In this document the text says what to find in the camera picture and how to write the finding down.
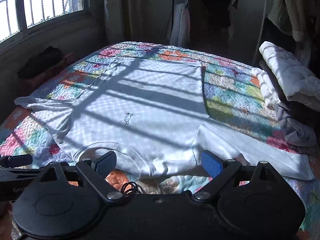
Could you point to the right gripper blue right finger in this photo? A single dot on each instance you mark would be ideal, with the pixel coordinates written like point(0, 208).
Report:
point(221, 172)

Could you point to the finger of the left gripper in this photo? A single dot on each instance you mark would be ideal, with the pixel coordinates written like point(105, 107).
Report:
point(16, 161)

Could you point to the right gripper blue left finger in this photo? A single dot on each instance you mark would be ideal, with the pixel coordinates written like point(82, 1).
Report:
point(93, 174)

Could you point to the white long sleeve shirt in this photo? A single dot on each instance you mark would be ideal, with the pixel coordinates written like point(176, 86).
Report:
point(152, 115)

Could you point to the white folded clothes pile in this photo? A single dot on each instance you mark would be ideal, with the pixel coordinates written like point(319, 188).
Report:
point(268, 91)

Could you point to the person left hand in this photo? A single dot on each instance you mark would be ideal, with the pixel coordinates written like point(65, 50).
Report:
point(6, 221)

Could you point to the pink suitcase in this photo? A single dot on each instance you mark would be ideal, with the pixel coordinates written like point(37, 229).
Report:
point(27, 86)

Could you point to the floral quilted bedspread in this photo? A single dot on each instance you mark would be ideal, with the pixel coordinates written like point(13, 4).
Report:
point(232, 96)

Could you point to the grey folded garment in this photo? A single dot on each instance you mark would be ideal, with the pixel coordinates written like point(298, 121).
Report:
point(295, 132)

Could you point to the black bag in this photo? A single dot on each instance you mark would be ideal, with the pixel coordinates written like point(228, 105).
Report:
point(41, 62)

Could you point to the white hanging garment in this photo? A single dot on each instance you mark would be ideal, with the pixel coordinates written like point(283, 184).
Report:
point(180, 32)

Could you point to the barred window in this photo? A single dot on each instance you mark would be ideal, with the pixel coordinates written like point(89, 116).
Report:
point(17, 14)

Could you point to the beige curtain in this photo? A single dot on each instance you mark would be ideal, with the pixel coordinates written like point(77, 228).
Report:
point(125, 20)

